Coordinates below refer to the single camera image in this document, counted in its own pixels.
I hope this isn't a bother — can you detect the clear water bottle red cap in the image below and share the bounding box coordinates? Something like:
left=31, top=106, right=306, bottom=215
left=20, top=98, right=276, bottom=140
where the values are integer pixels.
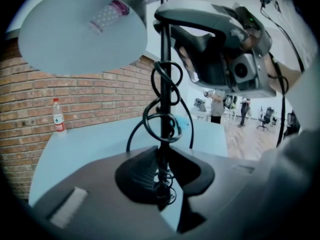
left=52, top=97, right=68, bottom=135

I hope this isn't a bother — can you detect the grey garment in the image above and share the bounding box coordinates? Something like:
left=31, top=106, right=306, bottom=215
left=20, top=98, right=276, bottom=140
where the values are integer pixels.
left=193, top=97, right=208, bottom=113

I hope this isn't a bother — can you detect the white table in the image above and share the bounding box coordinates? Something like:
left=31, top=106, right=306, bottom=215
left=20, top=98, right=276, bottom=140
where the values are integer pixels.
left=193, top=106, right=212, bottom=121

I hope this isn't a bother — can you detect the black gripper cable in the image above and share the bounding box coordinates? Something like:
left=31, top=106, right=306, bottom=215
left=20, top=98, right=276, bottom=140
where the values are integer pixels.
left=259, top=0, right=306, bottom=148

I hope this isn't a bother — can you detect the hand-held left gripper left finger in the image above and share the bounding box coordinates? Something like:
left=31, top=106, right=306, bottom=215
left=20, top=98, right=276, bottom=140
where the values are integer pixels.
left=29, top=145, right=176, bottom=240

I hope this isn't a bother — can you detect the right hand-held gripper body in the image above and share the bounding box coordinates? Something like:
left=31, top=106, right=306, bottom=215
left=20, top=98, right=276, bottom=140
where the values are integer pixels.
left=212, top=2, right=277, bottom=99

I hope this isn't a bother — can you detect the person's right forearm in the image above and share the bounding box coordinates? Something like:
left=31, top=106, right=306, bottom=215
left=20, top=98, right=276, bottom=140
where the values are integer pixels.
left=264, top=52, right=304, bottom=93

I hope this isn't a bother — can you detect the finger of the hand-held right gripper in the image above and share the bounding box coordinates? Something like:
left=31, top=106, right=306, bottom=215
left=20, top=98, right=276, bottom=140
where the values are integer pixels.
left=177, top=45, right=226, bottom=86
left=153, top=0, right=233, bottom=53

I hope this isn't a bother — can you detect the person's white printed shirt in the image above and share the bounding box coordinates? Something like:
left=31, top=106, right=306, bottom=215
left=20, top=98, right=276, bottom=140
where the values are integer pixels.
left=271, top=0, right=320, bottom=140

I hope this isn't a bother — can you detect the black desk lamp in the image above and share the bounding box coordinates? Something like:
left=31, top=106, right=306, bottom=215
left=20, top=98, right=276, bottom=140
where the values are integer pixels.
left=17, top=0, right=187, bottom=205

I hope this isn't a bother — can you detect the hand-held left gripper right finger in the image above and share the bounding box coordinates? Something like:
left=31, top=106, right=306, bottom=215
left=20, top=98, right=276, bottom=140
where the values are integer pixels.
left=169, top=146, right=270, bottom=237

